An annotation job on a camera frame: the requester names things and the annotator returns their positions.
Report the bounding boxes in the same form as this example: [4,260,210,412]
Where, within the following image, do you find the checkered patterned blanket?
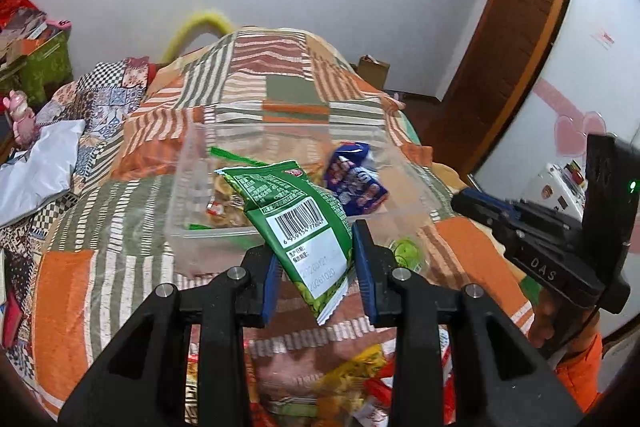
[0,56,151,383]

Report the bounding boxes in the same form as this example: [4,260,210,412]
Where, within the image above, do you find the green storage box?
[1,31,73,108]

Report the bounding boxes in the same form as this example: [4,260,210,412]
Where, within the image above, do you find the red foil snack bag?
[364,325,457,426]

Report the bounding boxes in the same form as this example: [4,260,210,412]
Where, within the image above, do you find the clear bag green ribbon cookies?
[186,146,266,231]

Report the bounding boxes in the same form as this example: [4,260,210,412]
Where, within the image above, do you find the wooden wardrobe with heart doors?
[475,0,639,199]

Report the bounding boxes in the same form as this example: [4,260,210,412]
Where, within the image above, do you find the green round jelly cup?
[390,237,426,273]

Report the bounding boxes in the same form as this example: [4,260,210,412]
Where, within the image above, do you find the red plastic bag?
[0,0,38,28]

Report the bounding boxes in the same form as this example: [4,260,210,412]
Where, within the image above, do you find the right hand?
[528,288,600,353]

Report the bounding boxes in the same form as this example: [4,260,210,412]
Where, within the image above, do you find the white plastic bag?
[1,119,85,227]

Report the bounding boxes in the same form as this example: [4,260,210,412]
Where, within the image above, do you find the clear plastic storage bin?
[162,121,442,278]

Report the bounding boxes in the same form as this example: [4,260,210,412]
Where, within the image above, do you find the yellow small snack packet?
[314,343,387,418]

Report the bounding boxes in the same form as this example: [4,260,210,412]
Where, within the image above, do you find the cardboard box on floor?
[356,55,390,90]

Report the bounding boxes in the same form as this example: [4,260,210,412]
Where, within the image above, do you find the brown wooden door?
[424,0,576,172]

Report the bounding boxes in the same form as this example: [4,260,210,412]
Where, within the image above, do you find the green pea snack packet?
[218,160,352,326]

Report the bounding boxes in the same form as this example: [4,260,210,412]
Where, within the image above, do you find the patchwork striped bed quilt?
[26,27,533,416]

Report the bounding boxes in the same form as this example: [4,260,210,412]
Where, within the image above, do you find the pink plush toy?
[2,90,37,150]

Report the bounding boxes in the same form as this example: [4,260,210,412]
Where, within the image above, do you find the blue snack packet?
[323,142,390,217]

